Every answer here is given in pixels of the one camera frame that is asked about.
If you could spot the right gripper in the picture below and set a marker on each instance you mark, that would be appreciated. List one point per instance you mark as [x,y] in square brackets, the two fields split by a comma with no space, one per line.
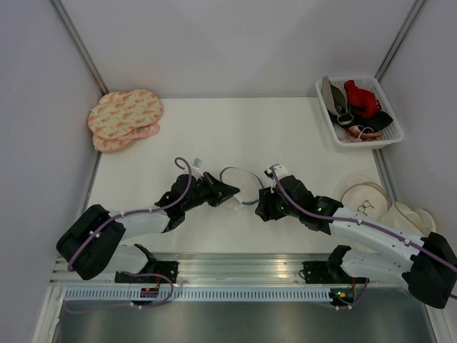
[265,196]

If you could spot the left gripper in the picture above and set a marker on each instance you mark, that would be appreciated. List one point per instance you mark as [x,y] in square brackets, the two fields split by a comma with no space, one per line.
[225,193]

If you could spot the white mesh laundry bag blue zipper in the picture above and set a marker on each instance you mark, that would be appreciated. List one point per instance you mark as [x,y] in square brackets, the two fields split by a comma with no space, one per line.
[242,199]

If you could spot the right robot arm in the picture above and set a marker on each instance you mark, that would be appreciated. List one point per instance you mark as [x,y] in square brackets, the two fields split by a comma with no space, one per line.
[425,266]

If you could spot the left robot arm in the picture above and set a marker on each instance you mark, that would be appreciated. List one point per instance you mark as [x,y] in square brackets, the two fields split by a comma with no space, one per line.
[91,241]

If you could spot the floral laundry bag bottom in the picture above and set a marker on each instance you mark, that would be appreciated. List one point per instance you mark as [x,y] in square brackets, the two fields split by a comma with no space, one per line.
[108,146]

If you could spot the floral laundry bag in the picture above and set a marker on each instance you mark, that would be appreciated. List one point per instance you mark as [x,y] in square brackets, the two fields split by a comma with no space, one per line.
[120,112]
[108,146]

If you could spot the floral laundry bag top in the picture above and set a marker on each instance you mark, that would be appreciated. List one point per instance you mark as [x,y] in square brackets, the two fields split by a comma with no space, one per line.
[120,112]

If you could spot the beige grey bra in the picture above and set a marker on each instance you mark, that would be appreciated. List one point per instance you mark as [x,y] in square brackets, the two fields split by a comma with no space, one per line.
[334,97]

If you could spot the red bra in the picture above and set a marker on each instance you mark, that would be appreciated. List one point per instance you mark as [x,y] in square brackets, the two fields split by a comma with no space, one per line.
[362,101]

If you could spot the cream laundry bag right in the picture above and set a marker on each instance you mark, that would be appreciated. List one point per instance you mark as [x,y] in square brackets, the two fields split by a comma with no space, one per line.
[413,221]

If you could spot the white plastic basket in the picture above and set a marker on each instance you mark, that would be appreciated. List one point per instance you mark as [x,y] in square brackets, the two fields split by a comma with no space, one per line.
[392,134]

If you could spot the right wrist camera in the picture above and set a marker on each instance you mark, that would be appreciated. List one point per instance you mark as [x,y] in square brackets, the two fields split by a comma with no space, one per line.
[276,171]

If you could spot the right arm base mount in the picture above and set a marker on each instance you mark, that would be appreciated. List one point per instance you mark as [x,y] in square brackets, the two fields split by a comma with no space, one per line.
[319,272]

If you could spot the aluminium mounting rail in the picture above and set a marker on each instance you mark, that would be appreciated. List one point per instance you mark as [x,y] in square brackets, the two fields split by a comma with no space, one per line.
[224,270]

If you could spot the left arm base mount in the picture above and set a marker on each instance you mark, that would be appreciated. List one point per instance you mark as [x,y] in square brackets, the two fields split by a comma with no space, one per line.
[152,273]

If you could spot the white slotted cable duct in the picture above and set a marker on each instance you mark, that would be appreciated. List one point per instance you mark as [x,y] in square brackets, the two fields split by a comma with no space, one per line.
[219,294]

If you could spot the left aluminium frame post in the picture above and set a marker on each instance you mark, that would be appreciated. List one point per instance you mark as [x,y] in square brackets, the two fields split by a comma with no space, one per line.
[75,38]

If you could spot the aluminium frame post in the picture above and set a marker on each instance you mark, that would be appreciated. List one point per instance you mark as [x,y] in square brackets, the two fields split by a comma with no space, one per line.
[75,38]
[411,18]

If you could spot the right aluminium frame post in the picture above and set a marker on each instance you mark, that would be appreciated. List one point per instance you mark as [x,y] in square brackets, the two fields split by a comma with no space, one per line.
[411,18]

